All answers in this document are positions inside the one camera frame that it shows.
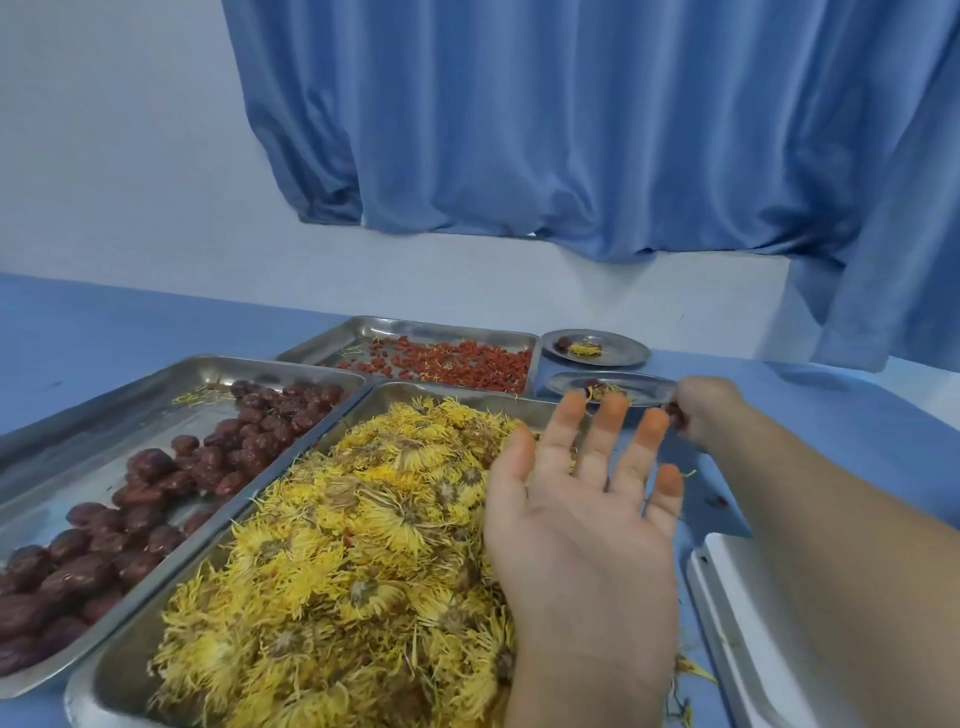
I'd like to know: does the person's left hand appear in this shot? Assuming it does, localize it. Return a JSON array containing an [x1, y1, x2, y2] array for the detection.
[[483, 389, 685, 680]]

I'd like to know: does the person's right hand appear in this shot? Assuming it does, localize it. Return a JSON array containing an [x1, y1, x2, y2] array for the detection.
[[663, 376, 751, 453]]

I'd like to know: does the round steel plate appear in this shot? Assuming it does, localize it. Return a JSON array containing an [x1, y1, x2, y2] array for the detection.
[[539, 328, 652, 369], [543, 371, 680, 409]]

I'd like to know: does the white digital kitchen scale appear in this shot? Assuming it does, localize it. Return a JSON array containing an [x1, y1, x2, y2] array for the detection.
[[686, 532, 864, 728]]

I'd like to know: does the pile of yellow chrysanthemums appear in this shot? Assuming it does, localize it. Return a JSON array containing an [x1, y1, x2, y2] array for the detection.
[[148, 397, 718, 728]]

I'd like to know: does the person's right forearm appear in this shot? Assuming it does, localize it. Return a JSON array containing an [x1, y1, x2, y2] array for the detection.
[[697, 404, 960, 728]]

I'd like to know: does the narrow blue curtain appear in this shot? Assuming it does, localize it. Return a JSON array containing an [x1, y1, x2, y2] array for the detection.
[[787, 0, 960, 374]]

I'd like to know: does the wide blue curtain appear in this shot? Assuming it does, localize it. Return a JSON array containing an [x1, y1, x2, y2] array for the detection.
[[221, 0, 901, 264]]

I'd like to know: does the rectangular steel tray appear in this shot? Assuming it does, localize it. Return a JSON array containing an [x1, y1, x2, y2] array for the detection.
[[273, 314, 543, 399], [63, 380, 571, 728], [0, 354, 373, 700]]

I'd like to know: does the blue tablecloth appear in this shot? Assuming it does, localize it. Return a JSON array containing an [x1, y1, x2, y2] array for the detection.
[[0, 271, 960, 728]]

